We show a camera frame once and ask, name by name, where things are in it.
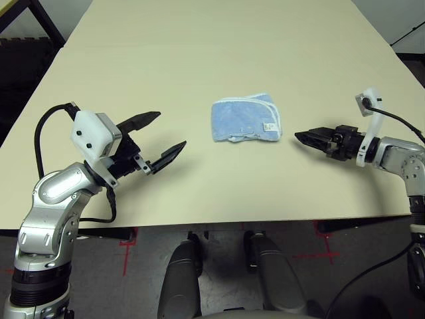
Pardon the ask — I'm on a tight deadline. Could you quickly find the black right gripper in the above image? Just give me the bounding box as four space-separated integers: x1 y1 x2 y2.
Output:
294 125 367 163

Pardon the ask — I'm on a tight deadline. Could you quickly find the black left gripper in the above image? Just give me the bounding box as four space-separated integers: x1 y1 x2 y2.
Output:
107 111 187 179

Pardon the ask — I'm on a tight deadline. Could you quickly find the light blue towel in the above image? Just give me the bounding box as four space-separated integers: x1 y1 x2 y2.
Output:
211 92 283 144

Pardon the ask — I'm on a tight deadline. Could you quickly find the black table base foot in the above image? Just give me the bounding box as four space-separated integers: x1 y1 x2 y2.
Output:
317 215 412 233
78 227 139 243

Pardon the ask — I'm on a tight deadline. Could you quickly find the red floor tape cross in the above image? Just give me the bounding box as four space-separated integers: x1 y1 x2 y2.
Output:
292 221 341 265

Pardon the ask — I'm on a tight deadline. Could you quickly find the red floor tape mark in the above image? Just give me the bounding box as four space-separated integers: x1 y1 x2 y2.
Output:
119 229 139 276

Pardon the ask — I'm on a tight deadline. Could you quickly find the black tripod stand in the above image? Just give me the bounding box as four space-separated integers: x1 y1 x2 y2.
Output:
390 21 425 47

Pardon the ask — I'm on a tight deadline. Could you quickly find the black foam floor mat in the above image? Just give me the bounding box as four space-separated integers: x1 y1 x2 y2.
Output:
0 37 60 147

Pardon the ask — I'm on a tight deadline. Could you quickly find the grey robot right leg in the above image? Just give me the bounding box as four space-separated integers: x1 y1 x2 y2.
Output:
244 231 308 315

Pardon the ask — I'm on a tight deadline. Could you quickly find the grey robot leg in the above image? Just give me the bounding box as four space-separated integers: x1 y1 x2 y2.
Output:
244 231 308 315
157 232 203 319

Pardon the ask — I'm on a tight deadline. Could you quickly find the grey robot left leg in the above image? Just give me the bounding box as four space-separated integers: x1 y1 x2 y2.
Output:
157 232 203 319

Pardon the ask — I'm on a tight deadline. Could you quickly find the black framed side table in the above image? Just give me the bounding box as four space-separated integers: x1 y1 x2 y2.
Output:
0 0 66 51

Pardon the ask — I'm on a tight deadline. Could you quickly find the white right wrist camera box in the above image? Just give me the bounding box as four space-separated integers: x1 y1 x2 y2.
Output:
354 86 382 167

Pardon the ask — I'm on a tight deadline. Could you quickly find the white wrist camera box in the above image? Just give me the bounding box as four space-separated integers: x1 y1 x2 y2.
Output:
69 110 124 187
354 86 382 167

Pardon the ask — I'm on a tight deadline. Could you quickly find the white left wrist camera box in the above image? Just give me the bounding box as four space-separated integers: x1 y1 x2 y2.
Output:
69 110 124 187

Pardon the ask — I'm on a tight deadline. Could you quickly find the black left wrist camera cable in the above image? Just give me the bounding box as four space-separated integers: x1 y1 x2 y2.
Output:
35 102 117 223

